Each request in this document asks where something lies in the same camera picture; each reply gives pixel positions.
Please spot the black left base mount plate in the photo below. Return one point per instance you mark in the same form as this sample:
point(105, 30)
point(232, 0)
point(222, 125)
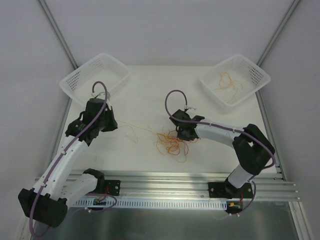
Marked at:
point(111, 187)

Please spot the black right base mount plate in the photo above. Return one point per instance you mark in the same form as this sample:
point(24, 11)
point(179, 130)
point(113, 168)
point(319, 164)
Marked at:
point(225, 190)

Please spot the white plastic basket left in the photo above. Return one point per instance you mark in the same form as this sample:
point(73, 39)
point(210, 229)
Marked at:
point(102, 68)

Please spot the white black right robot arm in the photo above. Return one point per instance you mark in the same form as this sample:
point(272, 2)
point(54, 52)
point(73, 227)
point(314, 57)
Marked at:
point(253, 150)

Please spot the aluminium table frame rail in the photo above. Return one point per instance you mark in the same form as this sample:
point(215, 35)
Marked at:
point(270, 187)

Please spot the white slotted cable duct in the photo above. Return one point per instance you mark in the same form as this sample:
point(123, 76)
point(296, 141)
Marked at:
point(135, 203)

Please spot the white plastic basket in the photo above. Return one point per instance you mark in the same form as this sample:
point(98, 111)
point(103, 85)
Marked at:
point(231, 82)
point(102, 68)

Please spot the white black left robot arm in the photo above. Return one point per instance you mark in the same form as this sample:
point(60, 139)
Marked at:
point(49, 199)

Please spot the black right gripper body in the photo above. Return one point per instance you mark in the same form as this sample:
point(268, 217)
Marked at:
point(184, 133)

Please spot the white plastic basket right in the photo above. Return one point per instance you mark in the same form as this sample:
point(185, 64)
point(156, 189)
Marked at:
point(231, 82)

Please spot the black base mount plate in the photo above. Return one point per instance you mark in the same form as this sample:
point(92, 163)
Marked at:
point(111, 187)
point(225, 190)

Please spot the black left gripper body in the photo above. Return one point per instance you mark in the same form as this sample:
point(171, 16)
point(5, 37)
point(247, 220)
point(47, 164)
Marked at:
point(109, 122)

